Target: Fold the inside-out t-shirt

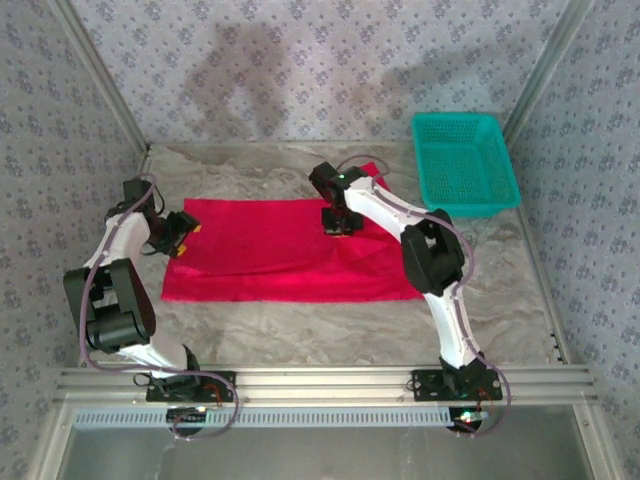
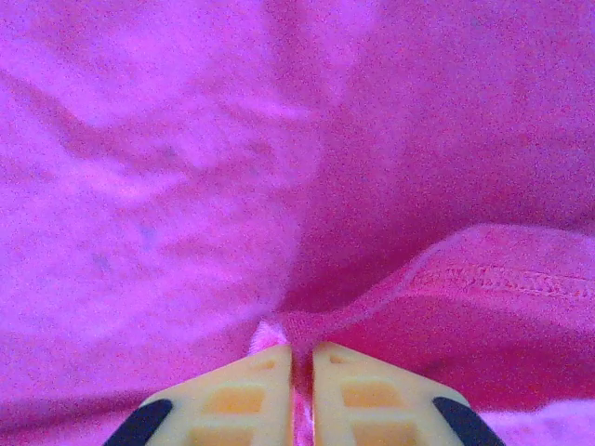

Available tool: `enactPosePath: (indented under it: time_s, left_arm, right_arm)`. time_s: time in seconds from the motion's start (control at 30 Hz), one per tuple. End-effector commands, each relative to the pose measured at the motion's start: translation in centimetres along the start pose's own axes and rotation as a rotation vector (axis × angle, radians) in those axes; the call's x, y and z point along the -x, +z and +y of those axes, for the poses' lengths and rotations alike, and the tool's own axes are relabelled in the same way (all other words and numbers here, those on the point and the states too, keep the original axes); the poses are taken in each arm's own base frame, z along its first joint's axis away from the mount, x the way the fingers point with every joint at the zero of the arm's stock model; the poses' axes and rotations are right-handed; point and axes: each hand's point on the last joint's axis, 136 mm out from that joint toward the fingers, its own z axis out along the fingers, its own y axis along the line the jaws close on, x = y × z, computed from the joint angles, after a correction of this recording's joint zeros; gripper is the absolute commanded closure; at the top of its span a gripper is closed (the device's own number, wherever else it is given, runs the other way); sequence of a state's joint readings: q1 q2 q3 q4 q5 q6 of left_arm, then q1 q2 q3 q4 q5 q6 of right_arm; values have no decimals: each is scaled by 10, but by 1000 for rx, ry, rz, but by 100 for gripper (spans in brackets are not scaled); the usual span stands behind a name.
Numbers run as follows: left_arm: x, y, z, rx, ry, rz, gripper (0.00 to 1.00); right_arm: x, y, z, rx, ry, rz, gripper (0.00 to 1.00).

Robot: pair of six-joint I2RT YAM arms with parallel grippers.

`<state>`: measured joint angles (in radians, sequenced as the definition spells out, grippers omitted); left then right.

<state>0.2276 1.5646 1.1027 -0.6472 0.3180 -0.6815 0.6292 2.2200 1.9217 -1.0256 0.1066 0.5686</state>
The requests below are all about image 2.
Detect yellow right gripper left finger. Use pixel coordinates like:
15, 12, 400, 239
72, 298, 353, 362
102, 344, 295, 446

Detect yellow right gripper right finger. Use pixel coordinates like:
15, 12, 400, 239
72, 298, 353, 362
311, 342, 508, 446

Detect red t-shirt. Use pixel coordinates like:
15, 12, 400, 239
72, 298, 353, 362
0, 0, 595, 446

